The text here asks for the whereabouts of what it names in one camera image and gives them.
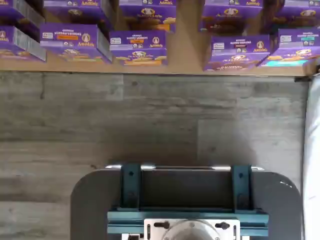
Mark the teal metal mounting frame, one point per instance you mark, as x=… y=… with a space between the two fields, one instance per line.
x=130 y=187

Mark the wooden shelf board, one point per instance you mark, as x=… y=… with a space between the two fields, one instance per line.
x=185 y=50

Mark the purple Annie's box red label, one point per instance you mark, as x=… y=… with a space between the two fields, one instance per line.
x=237 y=46

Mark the chrome cart bar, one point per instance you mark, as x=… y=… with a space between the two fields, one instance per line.
x=175 y=167

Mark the purple Annie's box teal label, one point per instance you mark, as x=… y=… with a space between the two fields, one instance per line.
x=297 y=40

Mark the gray robot cart top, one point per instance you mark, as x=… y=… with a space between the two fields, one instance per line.
x=90 y=200

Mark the white fabric curtain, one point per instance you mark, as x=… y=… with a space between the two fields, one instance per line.
x=312 y=150

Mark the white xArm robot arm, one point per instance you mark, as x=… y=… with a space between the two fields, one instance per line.
x=192 y=232

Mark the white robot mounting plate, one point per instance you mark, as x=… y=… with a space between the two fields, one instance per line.
x=156 y=233

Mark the purple Annie's snack box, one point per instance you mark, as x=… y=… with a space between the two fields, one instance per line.
x=75 y=10
x=10 y=37
x=10 y=10
x=230 y=12
x=70 y=37
x=147 y=12
x=295 y=15
x=137 y=42

